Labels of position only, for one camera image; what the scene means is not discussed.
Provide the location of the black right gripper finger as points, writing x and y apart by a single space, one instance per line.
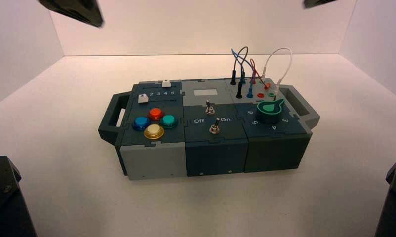
315 2

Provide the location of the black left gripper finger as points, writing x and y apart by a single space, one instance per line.
77 9

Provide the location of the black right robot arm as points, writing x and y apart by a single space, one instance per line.
394 202

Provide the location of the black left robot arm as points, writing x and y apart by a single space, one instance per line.
5 202

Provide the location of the blue round push button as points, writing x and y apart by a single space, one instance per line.
140 122

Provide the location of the red round push button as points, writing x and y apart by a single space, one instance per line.
156 113

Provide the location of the green round push button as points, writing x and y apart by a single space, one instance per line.
168 120

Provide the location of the yellow round push button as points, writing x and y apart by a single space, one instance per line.
154 131

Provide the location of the green banana socket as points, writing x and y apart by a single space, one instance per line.
271 95

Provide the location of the red banana socket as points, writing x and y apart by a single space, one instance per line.
260 95

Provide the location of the white slider knob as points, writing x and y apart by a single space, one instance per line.
166 83
142 98

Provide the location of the dark rotary knob green pointer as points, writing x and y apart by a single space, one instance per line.
269 113

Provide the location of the grey rectangular display panel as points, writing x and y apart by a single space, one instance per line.
205 92

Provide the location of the dark teal grey control box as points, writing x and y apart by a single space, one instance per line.
214 153

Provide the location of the metal toggle switch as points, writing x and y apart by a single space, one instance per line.
214 127
209 108

